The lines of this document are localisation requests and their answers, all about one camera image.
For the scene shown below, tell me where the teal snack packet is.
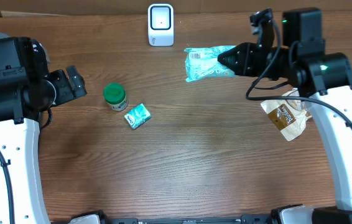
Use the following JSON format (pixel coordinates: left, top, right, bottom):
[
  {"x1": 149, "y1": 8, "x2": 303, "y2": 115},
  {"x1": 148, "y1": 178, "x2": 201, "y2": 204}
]
[{"x1": 184, "y1": 45, "x2": 235, "y2": 82}]

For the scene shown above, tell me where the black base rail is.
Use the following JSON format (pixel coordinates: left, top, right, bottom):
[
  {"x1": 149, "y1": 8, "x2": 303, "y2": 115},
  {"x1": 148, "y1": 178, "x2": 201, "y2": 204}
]
[{"x1": 51, "y1": 210, "x2": 328, "y2": 224}]

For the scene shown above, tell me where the white barcode scanner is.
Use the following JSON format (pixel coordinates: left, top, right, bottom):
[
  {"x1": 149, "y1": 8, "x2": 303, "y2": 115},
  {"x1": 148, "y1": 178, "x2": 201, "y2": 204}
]
[{"x1": 147, "y1": 3, "x2": 174, "y2": 47}]

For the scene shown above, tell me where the small teal tissue pack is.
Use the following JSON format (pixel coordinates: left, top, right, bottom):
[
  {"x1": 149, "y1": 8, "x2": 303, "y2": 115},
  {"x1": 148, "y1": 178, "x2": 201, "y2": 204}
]
[{"x1": 124, "y1": 103, "x2": 151, "y2": 129}]

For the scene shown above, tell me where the green lid white jar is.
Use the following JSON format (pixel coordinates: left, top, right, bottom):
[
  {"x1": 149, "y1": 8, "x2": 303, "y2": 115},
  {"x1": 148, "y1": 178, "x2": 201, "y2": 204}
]
[{"x1": 103, "y1": 83, "x2": 128, "y2": 111}]

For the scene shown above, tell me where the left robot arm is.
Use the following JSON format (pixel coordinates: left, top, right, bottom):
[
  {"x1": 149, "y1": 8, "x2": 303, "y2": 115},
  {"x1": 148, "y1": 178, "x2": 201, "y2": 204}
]
[{"x1": 0, "y1": 33, "x2": 86, "y2": 223}]

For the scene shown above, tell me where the beige brown snack pouch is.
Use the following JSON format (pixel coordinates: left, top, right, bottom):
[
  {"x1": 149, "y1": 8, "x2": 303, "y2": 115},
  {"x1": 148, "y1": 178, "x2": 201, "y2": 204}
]
[{"x1": 261, "y1": 100, "x2": 312, "y2": 141}]

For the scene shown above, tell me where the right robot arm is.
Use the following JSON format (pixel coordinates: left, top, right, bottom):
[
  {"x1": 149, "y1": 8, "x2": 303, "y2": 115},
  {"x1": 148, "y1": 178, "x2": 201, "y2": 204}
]
[{"x1": 218, "y1": 7, "x2": 352, "y2": 223}]

